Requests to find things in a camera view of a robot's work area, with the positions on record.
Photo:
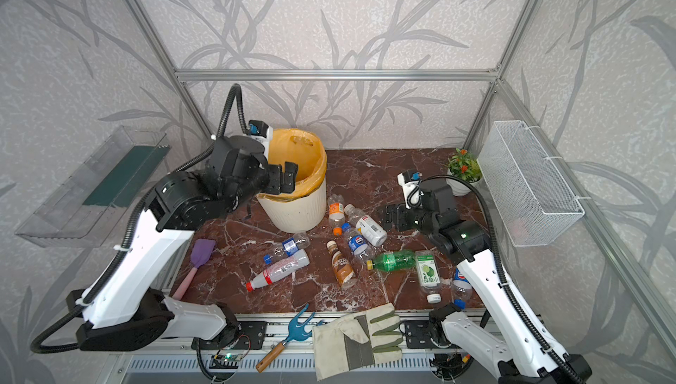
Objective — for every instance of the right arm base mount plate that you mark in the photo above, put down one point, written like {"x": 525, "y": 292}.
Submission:
{"x": 417, "y": 334}

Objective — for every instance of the clear acrylic wall shelf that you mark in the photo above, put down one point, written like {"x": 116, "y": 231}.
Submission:
{"x": 85, "y": 209}

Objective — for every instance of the white plastic trash bin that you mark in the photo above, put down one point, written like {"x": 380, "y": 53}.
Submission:
{"x": 300, "y": 215}

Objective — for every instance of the white label vitamin bottle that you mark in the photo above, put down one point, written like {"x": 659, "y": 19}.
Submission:
{"x": 366, "y": 225}

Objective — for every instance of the green circuit board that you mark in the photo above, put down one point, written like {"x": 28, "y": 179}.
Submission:
{"x": 227, "y": 360}

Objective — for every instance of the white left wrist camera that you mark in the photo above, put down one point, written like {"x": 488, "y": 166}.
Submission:
{"x": 261, "y": 132}

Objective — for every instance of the beige green work glove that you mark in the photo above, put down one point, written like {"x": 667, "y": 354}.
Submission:
{"x": 353, "y": 341}

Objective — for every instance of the red cap white label bottle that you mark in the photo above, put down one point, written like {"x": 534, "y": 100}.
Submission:
{"x": 279, "y": 271}

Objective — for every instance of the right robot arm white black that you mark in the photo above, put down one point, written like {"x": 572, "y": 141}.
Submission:
{"x": 526, "y": 351}

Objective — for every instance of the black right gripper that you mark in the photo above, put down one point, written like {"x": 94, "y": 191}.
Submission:
{"x": 387, "y": 217}

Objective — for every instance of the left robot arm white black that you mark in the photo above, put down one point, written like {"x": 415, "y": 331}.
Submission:
{"x": 120, "y": 311}

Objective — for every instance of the lime label clear bottle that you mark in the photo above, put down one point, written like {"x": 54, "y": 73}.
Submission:
{"x": 428, "y": 276}

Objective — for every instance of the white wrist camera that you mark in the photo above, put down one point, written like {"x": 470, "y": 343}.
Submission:
{"x": 261, "y": 132}
{"x": 409, "y": 181}

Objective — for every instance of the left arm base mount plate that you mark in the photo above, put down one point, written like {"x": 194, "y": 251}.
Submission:
{"x": 250, "y": 337}

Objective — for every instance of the orange cap small bottle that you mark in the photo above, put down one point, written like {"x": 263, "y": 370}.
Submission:
{"x": 336, "y": 213}

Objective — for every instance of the brown coffee drink bottle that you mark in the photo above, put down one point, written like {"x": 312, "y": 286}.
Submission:
{"x": 342, "y": 268}

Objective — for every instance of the blue garden hand fork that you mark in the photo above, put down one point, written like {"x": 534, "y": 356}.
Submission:
{"x": 296, "y": 332}

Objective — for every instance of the yellow bin liner bag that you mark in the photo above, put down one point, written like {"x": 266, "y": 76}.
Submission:
{"x": 304, "y": 149}

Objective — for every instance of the potted plant white pot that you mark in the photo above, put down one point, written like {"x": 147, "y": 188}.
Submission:
{"x": 463, "y": 165}

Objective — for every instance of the blue cap pepsi bottle front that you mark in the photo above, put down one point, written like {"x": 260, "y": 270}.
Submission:
{"x": 462, "y": 290}

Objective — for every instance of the purple silicone spatula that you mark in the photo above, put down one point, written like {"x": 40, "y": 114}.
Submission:
{"x": 200, "y": 255}

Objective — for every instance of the white wire mesh basket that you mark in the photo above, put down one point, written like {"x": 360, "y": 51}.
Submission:
{"x": 533, "y": 199}

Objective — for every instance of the blue pepsi label bottle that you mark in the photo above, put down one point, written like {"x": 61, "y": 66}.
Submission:
{"x": 359, "y": 247}

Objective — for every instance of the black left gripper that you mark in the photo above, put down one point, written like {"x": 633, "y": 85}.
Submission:
{"x": 276, "y": 183}

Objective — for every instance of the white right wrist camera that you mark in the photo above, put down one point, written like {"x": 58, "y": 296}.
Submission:
{"x": 409, "y": 181}

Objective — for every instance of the green plastic soda bottle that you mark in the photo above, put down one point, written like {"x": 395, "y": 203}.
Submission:
{"x": 392, "y": 261}

